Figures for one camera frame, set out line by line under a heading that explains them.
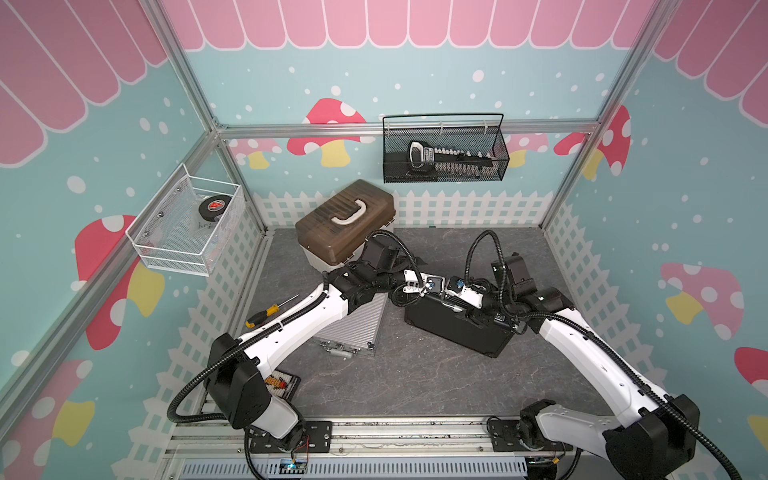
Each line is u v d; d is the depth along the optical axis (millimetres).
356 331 896
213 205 792
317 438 745
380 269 591
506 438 739
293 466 713
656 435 376
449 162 875
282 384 811
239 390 405
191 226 748
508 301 572
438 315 751
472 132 924
